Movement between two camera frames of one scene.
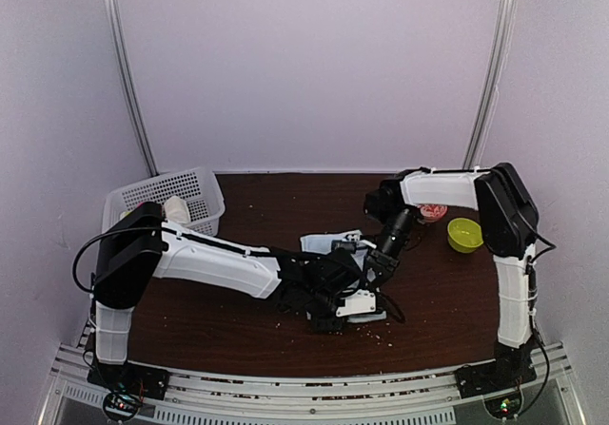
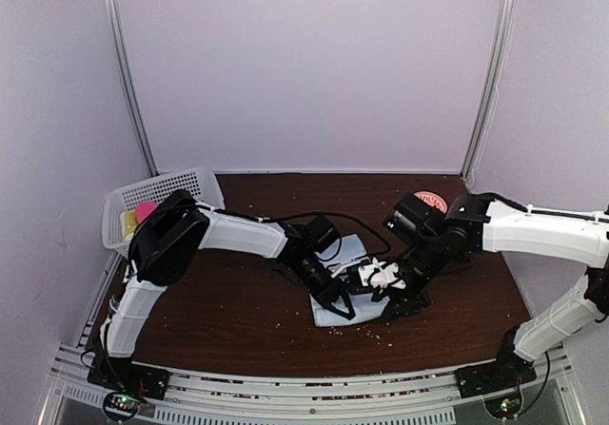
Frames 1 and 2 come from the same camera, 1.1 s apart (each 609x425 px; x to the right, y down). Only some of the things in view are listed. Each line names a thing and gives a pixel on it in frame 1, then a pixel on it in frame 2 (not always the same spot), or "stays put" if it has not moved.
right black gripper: x=382 y=261 → x=402 y=303
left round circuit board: x=120 y=405 stays put
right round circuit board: x=504 y=406 stays put
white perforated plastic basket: x=196 y=186 stays put
